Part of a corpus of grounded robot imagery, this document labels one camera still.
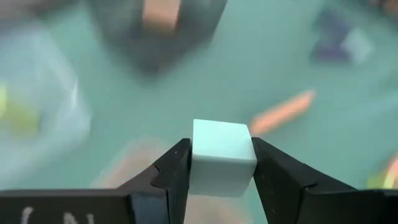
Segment mint cube block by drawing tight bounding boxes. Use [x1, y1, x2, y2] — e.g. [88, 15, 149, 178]
[340, 27, 374, 65]
[188, 119, 258, 198]

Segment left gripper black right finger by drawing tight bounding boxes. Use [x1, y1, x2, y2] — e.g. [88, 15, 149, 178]
[251, 136, 398, 224]

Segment long orange block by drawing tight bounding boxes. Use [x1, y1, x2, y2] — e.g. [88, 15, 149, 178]
[248, 89, 318, 137]

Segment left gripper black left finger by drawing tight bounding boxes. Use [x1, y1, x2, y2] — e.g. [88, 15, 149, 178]
[0, 138, 192, 224]

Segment dark grey plastic bin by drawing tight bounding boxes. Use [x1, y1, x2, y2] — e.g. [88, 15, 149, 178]
[88, 0, 229, 83]

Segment short thick orange block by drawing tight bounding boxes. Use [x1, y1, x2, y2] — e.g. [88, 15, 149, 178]
[142, 0, 182, 34]

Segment long purple block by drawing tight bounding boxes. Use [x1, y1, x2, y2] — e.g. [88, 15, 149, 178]
[310, 9, 354, 62]

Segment yellow-green cube block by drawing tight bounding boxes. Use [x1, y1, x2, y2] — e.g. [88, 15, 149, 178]
[0, 82, 41, 138]

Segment clear plastic bin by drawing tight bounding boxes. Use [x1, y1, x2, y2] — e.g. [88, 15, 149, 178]
[0, 27, 93, 187]

